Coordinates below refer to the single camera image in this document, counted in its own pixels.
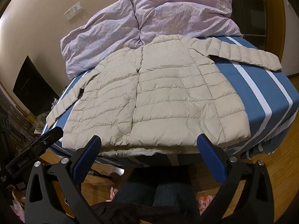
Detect white wall socket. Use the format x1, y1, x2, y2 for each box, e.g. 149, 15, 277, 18
66, 7, 76, 21

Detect pink patterned cloth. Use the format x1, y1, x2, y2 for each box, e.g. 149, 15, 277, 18
11, 189, 27, 224
106, 187, 119, 201
197, 195, 220, 215

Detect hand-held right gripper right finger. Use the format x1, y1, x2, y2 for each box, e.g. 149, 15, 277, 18
197, 133, 275, 224

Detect person's blue jeans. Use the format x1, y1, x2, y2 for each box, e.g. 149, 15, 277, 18
112, 180, 202, 215

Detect dark striped cloth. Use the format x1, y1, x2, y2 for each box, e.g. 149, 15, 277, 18
0, 91, 36, 147

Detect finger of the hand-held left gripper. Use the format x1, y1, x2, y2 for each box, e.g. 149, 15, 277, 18
6, 127, 64, 176

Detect blue white striped bed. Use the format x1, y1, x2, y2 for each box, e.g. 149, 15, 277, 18
40, 35, 295, 168

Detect beige puffer jacket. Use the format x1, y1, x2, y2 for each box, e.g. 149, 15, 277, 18
46, 34, 282, 150

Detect black flat screen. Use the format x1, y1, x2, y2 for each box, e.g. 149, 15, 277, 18
13, 55, 60, 117

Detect lilac floral duvet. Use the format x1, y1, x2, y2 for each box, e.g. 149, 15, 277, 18
60, 0, 243, 80

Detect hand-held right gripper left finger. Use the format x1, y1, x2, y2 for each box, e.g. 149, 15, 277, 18
23, 134, 102, 224

